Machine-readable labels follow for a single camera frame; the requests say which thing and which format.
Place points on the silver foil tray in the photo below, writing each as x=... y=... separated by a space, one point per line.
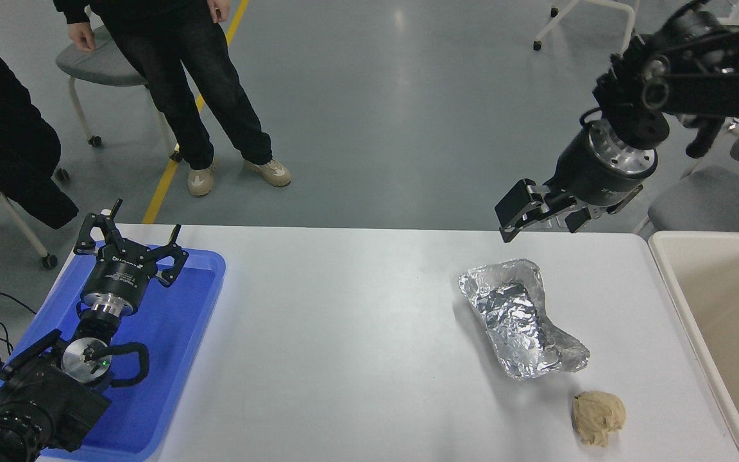
x=510 y=321

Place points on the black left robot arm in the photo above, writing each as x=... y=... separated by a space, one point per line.
x=42 y=398

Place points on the tan paper ball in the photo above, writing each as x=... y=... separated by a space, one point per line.
x=597 y=417

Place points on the white chair base with casters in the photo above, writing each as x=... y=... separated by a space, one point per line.
x=630 y=19

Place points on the blue plastic tray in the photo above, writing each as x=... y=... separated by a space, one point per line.
x=177 y=359

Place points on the grey padded office chair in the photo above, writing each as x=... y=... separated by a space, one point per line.
x=709 y=202

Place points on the person's left hand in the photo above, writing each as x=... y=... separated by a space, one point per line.
x=220 y=9

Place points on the person's right hand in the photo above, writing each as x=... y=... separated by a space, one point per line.
x=84 y=35

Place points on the large pale bin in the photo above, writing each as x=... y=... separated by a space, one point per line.
x=729 y=321

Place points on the seated person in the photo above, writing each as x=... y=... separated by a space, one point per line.
x=4 y=141

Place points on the standing person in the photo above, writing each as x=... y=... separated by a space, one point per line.
x=177 y=77

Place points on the grey seat wheeled chair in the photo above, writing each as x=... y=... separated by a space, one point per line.
x=100 y=67

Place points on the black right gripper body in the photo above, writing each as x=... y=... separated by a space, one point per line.
x=591 y=179

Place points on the white leg wheeled chair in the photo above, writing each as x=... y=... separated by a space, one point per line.
x=23 y=231

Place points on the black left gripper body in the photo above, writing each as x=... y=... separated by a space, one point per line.
x=118 y=276

